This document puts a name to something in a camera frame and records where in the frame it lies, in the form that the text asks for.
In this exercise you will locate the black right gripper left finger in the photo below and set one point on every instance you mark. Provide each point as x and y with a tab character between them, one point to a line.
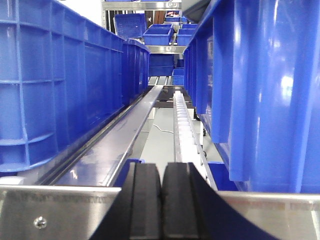
135	213

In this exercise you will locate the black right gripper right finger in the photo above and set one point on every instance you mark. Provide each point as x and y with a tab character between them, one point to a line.
192	210

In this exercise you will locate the large blue bin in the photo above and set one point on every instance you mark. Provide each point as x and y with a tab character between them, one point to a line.
61	75
253	74

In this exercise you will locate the white roller track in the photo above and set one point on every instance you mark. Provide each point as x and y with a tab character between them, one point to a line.
187	148

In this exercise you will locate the steel shelf front beam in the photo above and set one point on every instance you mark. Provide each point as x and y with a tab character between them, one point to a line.
74	212

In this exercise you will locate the background steel shelf rack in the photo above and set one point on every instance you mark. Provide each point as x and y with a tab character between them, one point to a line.
163	60

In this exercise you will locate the small blue bin background right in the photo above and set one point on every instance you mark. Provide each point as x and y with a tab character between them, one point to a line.
185	33

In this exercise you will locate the small blue bin background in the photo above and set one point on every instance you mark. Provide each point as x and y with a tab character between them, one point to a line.
158	35
185	33

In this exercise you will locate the small blue bin background left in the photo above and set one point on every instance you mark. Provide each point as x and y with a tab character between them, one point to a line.
158	35

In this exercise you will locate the tilted blue bin background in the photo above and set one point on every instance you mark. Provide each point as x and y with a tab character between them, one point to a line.
130	26

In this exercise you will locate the steel divider rail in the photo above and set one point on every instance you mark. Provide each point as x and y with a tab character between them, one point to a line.
98	162

